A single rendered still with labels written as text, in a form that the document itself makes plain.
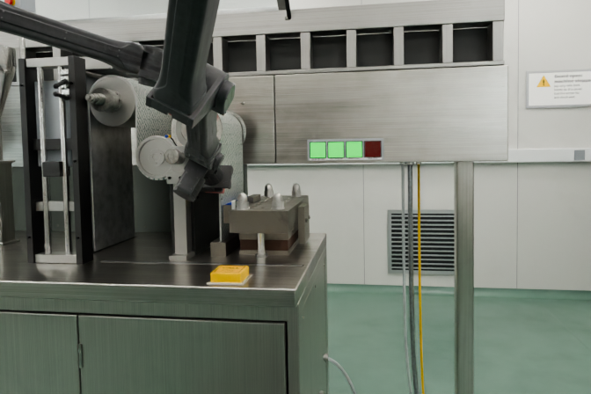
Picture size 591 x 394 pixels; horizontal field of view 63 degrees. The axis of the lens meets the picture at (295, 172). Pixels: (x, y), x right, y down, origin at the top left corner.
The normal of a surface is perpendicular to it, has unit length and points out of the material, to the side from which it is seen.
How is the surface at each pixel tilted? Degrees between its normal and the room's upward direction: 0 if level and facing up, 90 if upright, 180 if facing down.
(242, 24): 90
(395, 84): 90
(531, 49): 90
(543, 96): 90
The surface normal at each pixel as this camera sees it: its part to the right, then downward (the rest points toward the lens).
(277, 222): -0.16, 0.05
